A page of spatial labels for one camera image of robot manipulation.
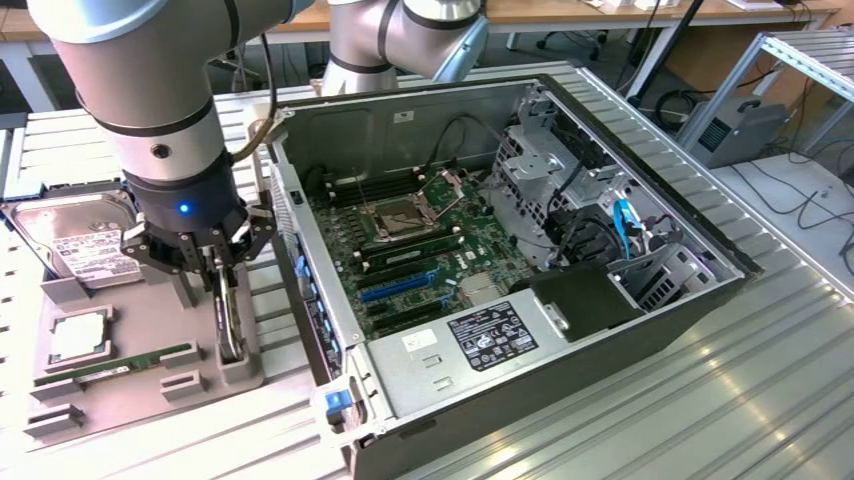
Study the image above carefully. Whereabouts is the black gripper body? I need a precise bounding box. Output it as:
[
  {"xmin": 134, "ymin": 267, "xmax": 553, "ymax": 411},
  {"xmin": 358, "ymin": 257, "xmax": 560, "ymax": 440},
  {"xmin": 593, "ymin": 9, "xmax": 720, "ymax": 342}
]
[{"xmin": 121, "ymin": 154, "xmax": 252, "ymax": 239}]

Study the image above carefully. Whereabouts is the black coiled cable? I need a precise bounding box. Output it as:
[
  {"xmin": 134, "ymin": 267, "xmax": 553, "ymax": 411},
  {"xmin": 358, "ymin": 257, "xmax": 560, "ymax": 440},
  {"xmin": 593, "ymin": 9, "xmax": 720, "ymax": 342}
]
[{"xmin": 652, "ymin": 88, "xmax": 696, "ymax": 126}]

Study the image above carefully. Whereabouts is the braided arm cable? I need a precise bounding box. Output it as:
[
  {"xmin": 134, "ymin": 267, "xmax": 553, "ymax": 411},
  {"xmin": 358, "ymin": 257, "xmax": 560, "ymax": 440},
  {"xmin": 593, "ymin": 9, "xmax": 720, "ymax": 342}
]
[{"xmin": 229, "ymin": 29, "xmax": 289, "ymax": 162}]

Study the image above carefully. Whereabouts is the black stand pole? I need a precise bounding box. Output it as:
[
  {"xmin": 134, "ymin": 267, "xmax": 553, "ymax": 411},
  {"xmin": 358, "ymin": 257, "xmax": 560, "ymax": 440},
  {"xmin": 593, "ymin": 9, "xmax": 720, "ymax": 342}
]
[{"xmin": 625, "ymin": 0, "xmax": 707, "ymax": 101}]

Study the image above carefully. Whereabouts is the black floor cable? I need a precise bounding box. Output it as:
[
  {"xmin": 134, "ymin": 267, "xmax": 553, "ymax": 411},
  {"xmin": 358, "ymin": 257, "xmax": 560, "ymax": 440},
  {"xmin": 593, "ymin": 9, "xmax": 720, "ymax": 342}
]
[{"xmin": 729, "ymin": 149, "xmax": 854, "ymax": 232}]

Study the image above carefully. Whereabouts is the black expansion slot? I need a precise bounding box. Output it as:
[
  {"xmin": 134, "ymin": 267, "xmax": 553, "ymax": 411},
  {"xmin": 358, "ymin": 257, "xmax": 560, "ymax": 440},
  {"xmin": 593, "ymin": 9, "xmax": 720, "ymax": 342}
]
[
  {"xmin": 353, "ymin": 262, "xmax": 429, "ymax": 291},
  {"xmin": 369, "ymin": 310, "xmax": 446, "ymax": 337},
  {"xmin": 365, "ymin": 299, "xmax": 442, "ymax": 325}
]

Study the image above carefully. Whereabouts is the black office chair base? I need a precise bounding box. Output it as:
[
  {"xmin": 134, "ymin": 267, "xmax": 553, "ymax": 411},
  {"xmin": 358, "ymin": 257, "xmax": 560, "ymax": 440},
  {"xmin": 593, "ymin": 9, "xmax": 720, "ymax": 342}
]
[
  {"xmin": 532, "ymin": 29, "xmax": 609, "ymax": 62},
  {"xmin": 202, "ymin": 49, "xmax": 262, "ymax": 94}
]

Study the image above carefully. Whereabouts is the open black PC case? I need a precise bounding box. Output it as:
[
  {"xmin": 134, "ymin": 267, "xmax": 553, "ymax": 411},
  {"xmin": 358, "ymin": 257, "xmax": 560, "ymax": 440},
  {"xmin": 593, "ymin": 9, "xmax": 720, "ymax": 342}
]
[{"xmin": 244, "ymin": 73, "xmax": 765, "ymax": 480}]

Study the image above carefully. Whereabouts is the silver CPU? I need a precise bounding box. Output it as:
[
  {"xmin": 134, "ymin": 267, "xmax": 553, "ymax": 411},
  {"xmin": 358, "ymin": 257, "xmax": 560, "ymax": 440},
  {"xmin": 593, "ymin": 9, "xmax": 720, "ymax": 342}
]
[{"xmin": 46, "ymin": 313, "xmax": 113, "ymax": 362}]

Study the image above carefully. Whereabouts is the metal socket cover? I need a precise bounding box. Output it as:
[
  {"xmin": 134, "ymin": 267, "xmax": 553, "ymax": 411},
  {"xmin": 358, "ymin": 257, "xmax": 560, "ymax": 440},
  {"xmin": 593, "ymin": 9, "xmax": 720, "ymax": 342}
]
[{"xmin": 416, "ymin": 168, "xmax": 469, "ymax": 211}]

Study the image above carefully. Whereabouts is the black power wire bundle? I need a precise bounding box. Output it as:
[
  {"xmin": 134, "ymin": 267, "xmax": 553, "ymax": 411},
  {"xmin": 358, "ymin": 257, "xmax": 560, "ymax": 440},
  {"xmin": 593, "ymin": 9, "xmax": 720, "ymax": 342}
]
[{"xmin": 542, "ymin": 204, "xmax": 625, "ymax": 266}]

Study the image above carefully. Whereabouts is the green RAM stick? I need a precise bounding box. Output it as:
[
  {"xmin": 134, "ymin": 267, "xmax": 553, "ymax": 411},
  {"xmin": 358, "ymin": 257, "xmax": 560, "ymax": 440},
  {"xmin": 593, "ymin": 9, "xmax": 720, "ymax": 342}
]
[
  {"xmin": 30, "ymin": 346, "xmax": 193, "ymax": 389},
  {"xmin": 364, "ymin": 239, "xmax": 462, "ymax": 267}
]

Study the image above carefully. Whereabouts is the black plastic shroud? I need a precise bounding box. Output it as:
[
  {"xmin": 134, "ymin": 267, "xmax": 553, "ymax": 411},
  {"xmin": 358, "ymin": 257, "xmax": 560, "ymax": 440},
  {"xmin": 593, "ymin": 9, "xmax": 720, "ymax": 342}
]
[{"xmin": 506, "ymin": 260, "xmax": 647, "ymax": 344}]

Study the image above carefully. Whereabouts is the blue data wire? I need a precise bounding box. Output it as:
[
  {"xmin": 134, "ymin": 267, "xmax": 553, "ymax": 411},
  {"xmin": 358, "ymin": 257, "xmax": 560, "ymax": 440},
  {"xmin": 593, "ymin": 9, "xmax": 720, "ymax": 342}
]
[{"xmin": 609, "ymin": 197, "xmax": 645, "ymax": 264}]

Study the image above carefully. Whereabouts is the blue case latch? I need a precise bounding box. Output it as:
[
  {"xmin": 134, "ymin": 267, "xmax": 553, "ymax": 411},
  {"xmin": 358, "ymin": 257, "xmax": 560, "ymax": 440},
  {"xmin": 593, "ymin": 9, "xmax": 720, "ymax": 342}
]
[{"xmin": 320, "ymin": 389, "xmax": 352, "ymax": 417}]

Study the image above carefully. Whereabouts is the blue expansion slot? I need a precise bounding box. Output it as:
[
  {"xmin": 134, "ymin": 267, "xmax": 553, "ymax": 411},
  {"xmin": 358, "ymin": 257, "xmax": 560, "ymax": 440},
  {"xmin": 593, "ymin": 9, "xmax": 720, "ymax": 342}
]
[{"xmin": 358, "ymin": 273, "xmax": 434, "ymax": 303}]

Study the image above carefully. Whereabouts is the silver disk bay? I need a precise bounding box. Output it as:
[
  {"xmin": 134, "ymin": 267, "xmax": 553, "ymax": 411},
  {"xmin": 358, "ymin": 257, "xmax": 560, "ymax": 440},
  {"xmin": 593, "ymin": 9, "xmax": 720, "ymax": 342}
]
[{"xmin": 607, "ymin": 242, "xmax": 745, "ymax": 315}]

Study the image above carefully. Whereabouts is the black RAM slot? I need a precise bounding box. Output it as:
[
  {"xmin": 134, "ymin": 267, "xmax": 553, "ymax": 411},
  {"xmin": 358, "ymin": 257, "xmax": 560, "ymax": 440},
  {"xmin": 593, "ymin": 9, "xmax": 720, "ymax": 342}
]
[
  {"xmin": 349, "ymin": 223, "xmax": 454, "ymax": 253},
  {"xmin": 326, "ymin": 166, "xmax": 421, "ymax": 188},
  {"xmin": 353, "ymin": 228, "xmax": 458, "ymax": 258},
  {"xmin": 333, "ymin": 182, "xmax": 432, "ymax": 207},
  {"xmin": 330, "ymin": 177, "xmax": 428, "ymax": 201},
  {"xmin": 329, "ymin": 171, "xmax": 425, "ymax": 194}
]

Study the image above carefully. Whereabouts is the CPU socket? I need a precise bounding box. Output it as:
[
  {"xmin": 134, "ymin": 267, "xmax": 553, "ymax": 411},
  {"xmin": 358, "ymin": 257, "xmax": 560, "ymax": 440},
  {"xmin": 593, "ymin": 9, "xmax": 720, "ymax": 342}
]
[{"xmin": 358, "ymin": 197, "xmax": 438, "ymax": 245}]

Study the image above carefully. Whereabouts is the graphics card with black cooler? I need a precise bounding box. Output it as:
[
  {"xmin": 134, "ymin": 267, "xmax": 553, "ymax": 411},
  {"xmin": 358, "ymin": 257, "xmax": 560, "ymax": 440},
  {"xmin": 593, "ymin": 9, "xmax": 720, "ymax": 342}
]
[{"xmin": 205, "ymin": 249, "xmax": 248, "ymax": 364}]

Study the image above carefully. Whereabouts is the silver chipset heat sink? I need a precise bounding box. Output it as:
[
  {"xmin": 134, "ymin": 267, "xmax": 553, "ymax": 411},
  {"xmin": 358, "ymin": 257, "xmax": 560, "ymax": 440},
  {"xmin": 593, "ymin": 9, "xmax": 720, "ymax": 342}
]
[{"xmin": 458, "ymin": 277, "xmax": 500, "ymax": 306}]

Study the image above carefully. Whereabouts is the blue hard disk carrier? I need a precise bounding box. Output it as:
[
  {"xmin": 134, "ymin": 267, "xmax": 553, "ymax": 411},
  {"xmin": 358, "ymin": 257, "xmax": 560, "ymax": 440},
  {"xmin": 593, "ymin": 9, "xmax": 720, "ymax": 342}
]
[{"xmin": 0, "ymin": 174, "xmax": 127, "ymax": 236}]

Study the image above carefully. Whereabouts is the grey parts rack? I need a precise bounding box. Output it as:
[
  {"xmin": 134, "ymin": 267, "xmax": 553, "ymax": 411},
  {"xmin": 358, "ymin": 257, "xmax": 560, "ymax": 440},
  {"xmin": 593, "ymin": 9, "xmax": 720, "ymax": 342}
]
[{"xmin": 17, "ymin": 247, "xmax": 268, "ymax": 454}]

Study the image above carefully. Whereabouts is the silver hard disk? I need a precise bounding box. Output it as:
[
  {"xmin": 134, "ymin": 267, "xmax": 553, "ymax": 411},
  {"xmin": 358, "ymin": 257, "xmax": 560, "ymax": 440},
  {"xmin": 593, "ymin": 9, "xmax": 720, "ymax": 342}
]
[{"xmin": 0, "ymin": 192, "xmax": 145, "ymax": 291}]

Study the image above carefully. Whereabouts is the grey power supply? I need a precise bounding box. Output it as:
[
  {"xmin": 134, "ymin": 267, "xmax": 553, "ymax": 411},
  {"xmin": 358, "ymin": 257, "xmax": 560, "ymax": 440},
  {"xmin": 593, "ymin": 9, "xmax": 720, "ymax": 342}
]
[{"xmin": 362, "ymin": 288, "xmax": 579, "ymax": 421}]

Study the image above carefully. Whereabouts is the silver perforated drive cage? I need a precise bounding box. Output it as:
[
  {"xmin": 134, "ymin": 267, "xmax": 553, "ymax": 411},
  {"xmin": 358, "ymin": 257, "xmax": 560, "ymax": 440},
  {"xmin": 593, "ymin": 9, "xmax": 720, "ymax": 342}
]
[{"xmin": 489, "ymin": 122, "xmax": 632, "ymax": 274}]

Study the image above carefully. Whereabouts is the black looped wire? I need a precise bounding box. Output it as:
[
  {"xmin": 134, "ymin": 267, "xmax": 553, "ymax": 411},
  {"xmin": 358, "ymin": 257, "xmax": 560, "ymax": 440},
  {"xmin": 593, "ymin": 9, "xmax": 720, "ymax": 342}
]
[{"xmin": 429, "ymin": 114, "xmax": 498, "ymax": 169}]

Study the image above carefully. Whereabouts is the aluminium slat frame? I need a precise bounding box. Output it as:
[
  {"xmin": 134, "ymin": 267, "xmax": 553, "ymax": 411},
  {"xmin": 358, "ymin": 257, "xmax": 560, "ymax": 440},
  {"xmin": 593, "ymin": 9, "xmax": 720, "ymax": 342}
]
[{"xmin": 692, "ymin": 29, "xmax": 854, "ymax": 156}]

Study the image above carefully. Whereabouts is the grey computer tower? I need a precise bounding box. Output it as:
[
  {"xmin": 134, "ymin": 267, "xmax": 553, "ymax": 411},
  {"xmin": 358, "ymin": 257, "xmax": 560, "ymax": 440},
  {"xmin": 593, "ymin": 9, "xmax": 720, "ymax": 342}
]
[{"xmin": 677, "ymin": 92, "xmax": 792, "ymax": 170}]

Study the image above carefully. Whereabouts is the green motherboard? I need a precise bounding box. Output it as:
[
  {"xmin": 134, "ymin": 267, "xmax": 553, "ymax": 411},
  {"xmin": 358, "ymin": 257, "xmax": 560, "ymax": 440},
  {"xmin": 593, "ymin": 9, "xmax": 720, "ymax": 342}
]
[{"xmin": 302, "ymin": 164, "xmax": 538, "ymax": 341}]

